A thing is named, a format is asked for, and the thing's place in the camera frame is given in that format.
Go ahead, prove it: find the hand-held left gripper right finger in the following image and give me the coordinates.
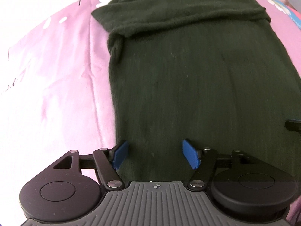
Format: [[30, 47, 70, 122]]
[[182, 139, 260, 191]]

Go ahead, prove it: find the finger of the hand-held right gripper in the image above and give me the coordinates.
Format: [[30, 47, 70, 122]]
[[285, 120, 301, 131]]

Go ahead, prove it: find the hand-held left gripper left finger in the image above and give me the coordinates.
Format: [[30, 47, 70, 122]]
[[54, 140, 125, 190]]

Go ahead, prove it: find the dark green knit sweater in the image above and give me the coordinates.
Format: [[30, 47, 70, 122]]
[[91, 0, 301, 184]]

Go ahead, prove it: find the pink floral bed sheet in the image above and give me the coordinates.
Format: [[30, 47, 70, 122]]
[[0, 0, 301, 226]]

